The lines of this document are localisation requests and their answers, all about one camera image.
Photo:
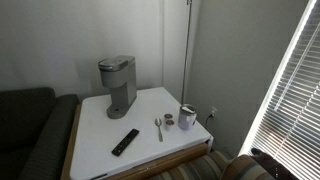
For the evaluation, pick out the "brown-lid coffee pod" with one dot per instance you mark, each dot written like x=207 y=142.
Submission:
x=168 y=116
x=170 y=124

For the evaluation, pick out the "striped couch cushion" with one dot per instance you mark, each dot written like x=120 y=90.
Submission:
x=245 y=168

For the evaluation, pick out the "black remote control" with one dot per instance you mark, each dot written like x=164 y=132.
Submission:
x=125 y=142

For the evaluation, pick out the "white wall outlet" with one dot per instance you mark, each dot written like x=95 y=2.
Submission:
x=214 y=110

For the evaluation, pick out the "white table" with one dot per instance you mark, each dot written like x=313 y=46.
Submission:
x=160 y=164

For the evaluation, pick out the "white window blinds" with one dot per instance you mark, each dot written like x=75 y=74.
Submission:
x=296 y=100

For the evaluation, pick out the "thin metal pole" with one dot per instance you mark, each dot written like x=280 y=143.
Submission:
x=186 y=50

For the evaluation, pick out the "striped fabric couch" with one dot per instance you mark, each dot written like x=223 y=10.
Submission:
x=196 y=169

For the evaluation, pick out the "metal spoon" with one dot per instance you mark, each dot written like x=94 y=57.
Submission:
x=158 y=122

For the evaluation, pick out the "gray single-serve coffee machine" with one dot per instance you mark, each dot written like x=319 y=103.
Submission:
x=121 y=86

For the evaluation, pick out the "dark gray fabric couch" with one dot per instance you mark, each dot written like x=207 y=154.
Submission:
x=26 y=126

